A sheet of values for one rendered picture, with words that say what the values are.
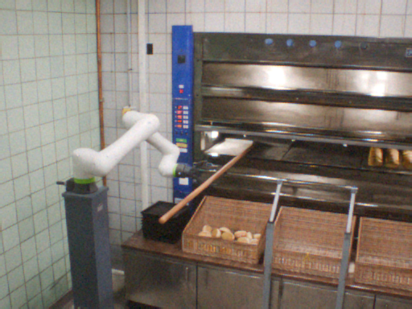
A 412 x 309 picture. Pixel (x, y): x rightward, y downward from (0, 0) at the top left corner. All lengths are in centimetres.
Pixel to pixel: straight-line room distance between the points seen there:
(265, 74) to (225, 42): 37
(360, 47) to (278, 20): 59
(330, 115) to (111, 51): 178
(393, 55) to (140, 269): 233
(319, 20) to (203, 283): 198
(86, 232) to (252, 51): 170
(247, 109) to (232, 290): 129
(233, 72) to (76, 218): 154
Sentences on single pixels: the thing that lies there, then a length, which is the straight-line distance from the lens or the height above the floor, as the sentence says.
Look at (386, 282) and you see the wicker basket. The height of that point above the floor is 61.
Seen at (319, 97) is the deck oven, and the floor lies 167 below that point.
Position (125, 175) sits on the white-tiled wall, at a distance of 401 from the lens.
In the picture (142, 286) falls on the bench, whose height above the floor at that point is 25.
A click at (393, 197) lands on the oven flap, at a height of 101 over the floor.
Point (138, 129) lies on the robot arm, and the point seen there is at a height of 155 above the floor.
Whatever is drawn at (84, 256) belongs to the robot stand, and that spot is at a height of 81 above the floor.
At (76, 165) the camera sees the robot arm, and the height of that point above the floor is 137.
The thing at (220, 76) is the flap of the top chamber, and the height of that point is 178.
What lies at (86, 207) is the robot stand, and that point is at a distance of 276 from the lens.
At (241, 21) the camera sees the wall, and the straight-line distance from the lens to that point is 344.
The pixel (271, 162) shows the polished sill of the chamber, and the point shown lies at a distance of 350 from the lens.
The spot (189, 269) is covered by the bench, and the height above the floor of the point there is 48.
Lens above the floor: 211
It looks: 15 degrees down
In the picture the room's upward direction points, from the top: 1 degrees clockwise
